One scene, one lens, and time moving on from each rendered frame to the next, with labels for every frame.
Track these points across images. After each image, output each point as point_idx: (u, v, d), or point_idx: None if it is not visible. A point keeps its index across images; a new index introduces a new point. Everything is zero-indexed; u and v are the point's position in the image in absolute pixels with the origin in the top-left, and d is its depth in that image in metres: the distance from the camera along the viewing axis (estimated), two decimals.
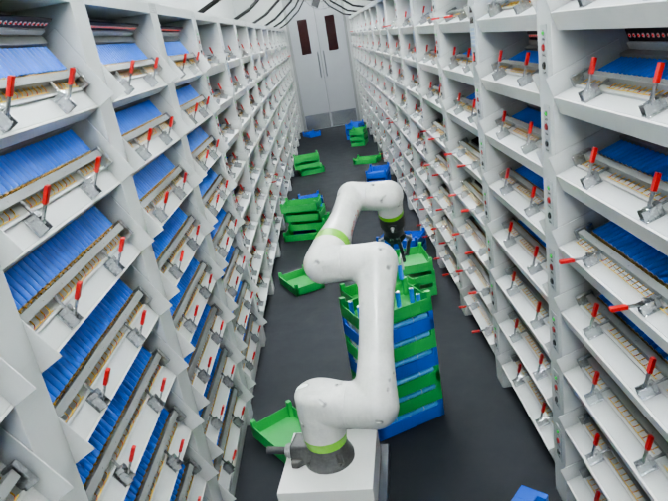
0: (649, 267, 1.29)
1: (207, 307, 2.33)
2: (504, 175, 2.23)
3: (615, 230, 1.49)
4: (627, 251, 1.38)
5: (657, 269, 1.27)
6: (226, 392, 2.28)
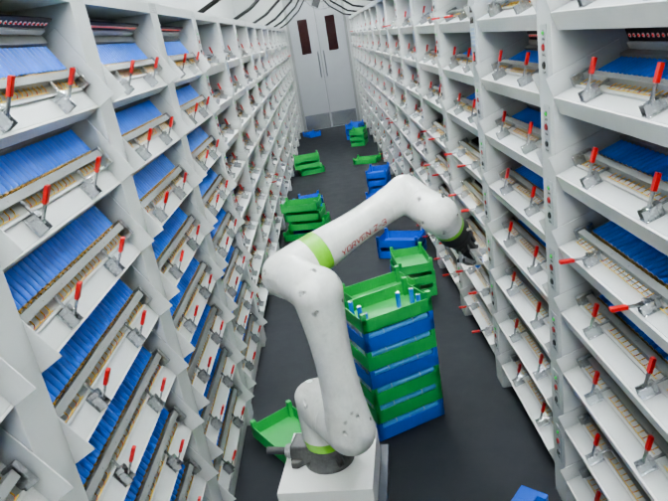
0: (649, 267, 1.29)
1: (207, 307, 2.33)
2: (504, 175, 2.23)
3: (615, 230, 1.49)
4: (627, 251, 1.38)
5: (657, 269, 1.27)
6: (226, 392, 2.28)
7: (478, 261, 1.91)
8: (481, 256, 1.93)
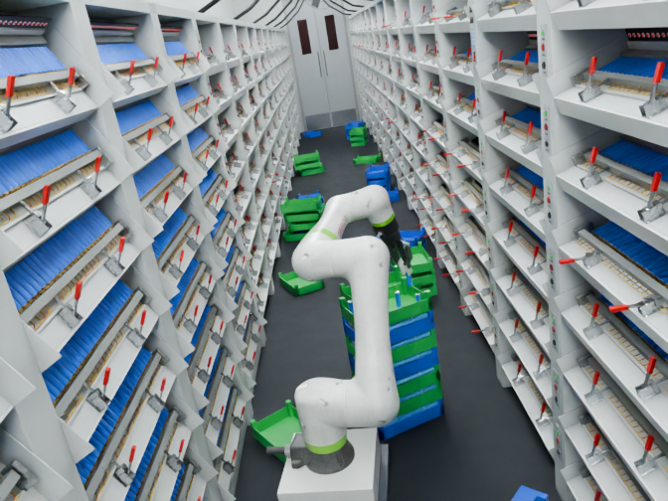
0: (649, 267, 1.29)
1: (207, 307, 2.33)
2: (504, 175, 2.23)
3: (615, 230, 1.49)
4: (627, 251, 1.38)
5: (657, 269, 1.27)
6: (226, 392, 2.28)
7: (410, 266, 2.31)
8: None
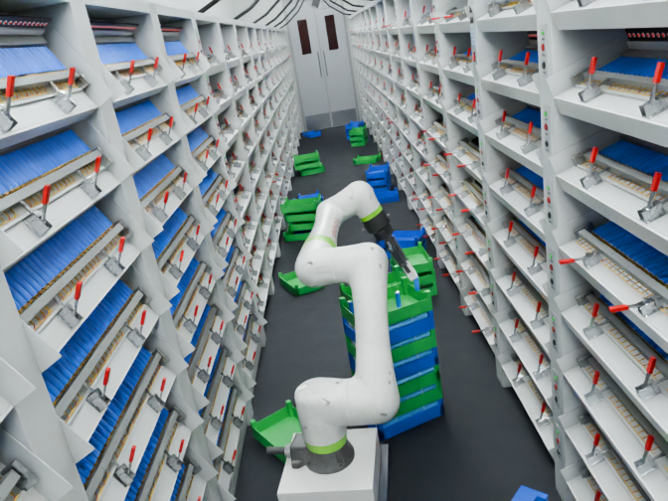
0: (649, 267, 1.29)
1: (207, 307, 2.33)
2: (504, 175, 2.23)
3: (615, 230, 1.49)
4: (627, 251, 1.38)
5: (657, 269, 1.27)
6: (226, 392, 2.28)
7: (413, 272, 2.25)
8: (416, 273, 2.28)
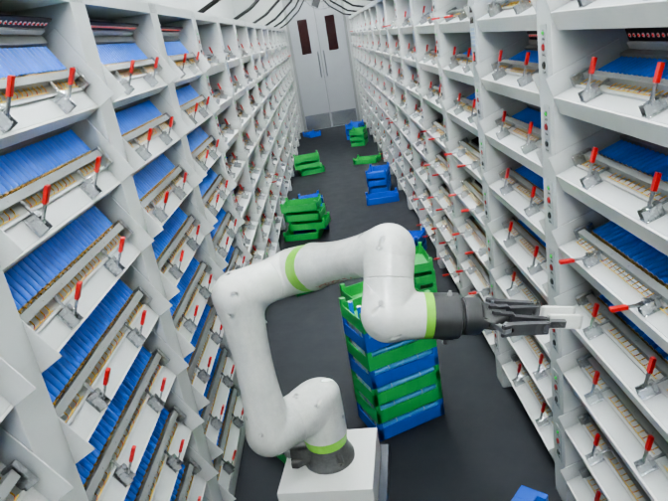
0: (649, 267, 1.29)
1: (207, 307, 2.33)
2: (504, 175, 2.23)
3: (615, 230, 1.49)
4: (627, 251, 1.38)
5: (657, 269, 1.27)
6: (226, 392, 2.28)
7: (570, 317, 1.17)
8: (573, 308, 1.20)
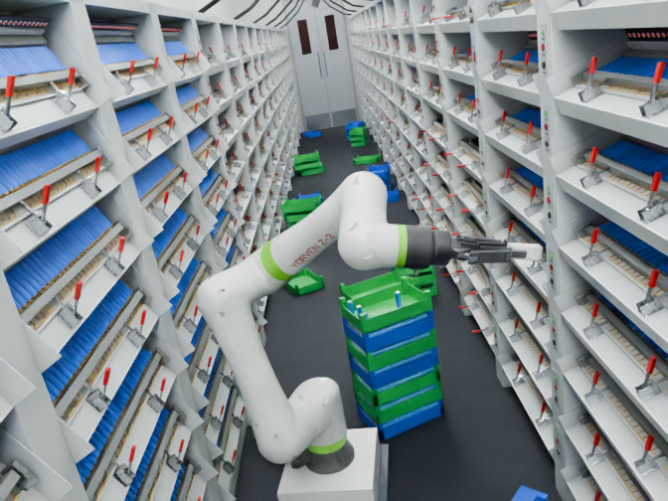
0: (656, 263, 1.29)
1: None
2: (504, 175, 2.23)
3: (621, 227, 1.49)
4: (634, 249, 1.38)
5: (664, 265, 1.27)
6: (226, 392, 2.28)
7: (530, 249, 1.27)
8: (537, 246, 1.28)
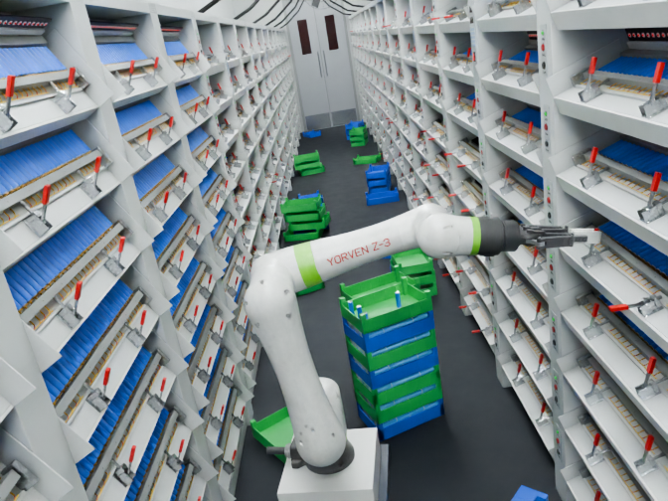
0: (656, 264, 1.29)
1: (207, 307, 2.33)
2: (504, 175, 2.23)
3: (621, 227, 1.49)
4: (634, 249, 1.38)
5: (664, 265, 1.27)
6: (226, 392, 2.28)
7: (590, 234, 1.41)
8: (595, 231, 1.43)
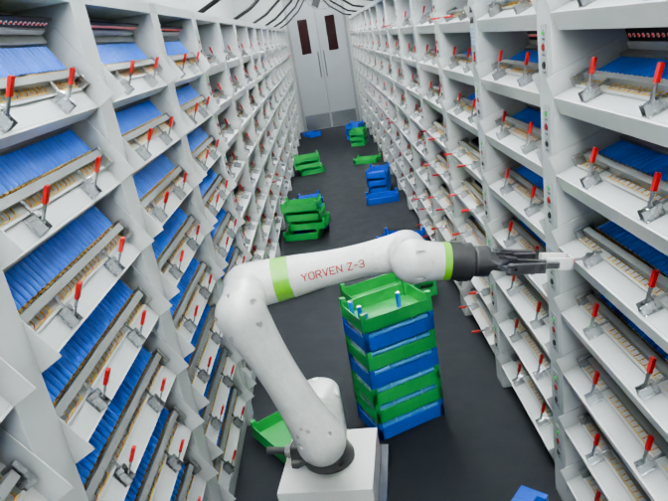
0: (656, 264, 1.29)
1: (207, 307, 2.33)
2: (504, 175, 2.23)
3: (621, 227, 1.49)
4: (634, 249, 1.38)
5: (664, 265, 1.27)
6: (226, 392, 2.28)
7: (563, 260, 1.42)
8: (565, 254, 1.46)
